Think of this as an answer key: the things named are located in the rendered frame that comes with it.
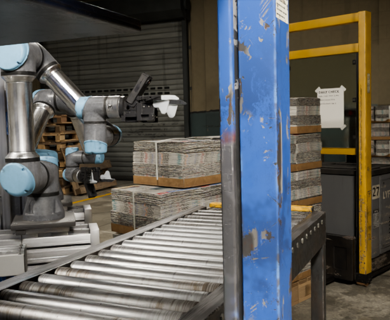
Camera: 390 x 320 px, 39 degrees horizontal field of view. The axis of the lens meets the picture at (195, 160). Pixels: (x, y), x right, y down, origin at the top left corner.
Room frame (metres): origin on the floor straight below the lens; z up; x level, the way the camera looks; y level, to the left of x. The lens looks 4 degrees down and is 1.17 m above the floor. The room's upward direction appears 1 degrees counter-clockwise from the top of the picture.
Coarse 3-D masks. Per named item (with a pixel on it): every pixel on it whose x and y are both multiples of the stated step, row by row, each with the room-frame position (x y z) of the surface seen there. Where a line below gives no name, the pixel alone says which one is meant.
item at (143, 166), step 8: (144, 144) 2.85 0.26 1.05; (152, 144) 2.80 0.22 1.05; (136, 152) 2.89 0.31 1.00; (144, 152) 2.84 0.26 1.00; (152, 152) 2.79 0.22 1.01; (136, 160) 2.88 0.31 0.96; (144, 160) 2.84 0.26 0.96; (152, 160) 2.80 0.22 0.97; (136, 168) 2.88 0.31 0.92; (144, 168) 2.84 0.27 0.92; (152, 168) 2.79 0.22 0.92; (144, 176) 2.84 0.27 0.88; (152, 176) 2.80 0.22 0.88; (144, 184) 2.87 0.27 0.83
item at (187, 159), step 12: (168, 144) 2.72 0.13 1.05; (180, 144) 2.66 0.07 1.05; (192, 144) 2.72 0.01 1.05; (204, 144) 2.76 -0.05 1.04; (216, 144) 2.83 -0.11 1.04; (168, 156) 2.72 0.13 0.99; (180, 156) 2.66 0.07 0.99; (192, 156) 2.70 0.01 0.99; (204, 156) 2.77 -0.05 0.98; (216, 156) 2.83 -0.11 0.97; (168, 168) 2.71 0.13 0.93; (180, 168) 2.66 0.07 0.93; (192, 168) 2.70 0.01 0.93; (204, 168) 2.77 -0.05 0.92; (216, 168) 2.83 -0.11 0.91
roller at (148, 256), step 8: (112, 256) 1.52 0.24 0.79; (120, 256) 1.51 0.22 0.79; (128, 256) 1.50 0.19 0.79; (136, 256) 1.49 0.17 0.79; (144, 256) 1.48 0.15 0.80; (152, 256) 1.47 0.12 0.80; (160, 256) 1.47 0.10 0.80; (168, 256) 1.46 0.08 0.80; (176, 256) 1.46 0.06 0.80; (200, 264) 1.41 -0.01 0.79; (208, 264) 1.40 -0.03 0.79; (216, 264) 1.39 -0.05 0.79
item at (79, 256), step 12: (180, 216) 2.07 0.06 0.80; (144, 228) 1.86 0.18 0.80; (108, 240) 1.68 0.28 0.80; (120, 240) 1.67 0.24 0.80; (84, 252) 1.53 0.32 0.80; (96, 252) 1.54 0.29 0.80; (48, 264) 1.41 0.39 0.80; (60, 264) 1.40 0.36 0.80; (24, 276) 1.30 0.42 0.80; (36, 276) 1.30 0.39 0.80; (0, 288) 1.21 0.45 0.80; (12, 288) 1.23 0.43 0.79
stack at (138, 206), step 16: (112, 192) 2.76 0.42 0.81; (128, 192) 2.66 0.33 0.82; (144, 192) 2.58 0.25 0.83; (160, 192) 2.56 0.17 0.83; (176, 192) 2.59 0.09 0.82; (192, 192) 2.67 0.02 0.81; (208, 192) 2.76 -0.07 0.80; (112, 208) 2.76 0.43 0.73; (128, 208) 2.67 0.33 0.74; (144, 208) 2.59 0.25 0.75; (160, 208) 2.51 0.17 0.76; (176, 208) 2.58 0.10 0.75; (208, 208) 2.75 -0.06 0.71; (128, 224) 2.67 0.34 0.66; (144, 224) 2.59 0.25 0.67
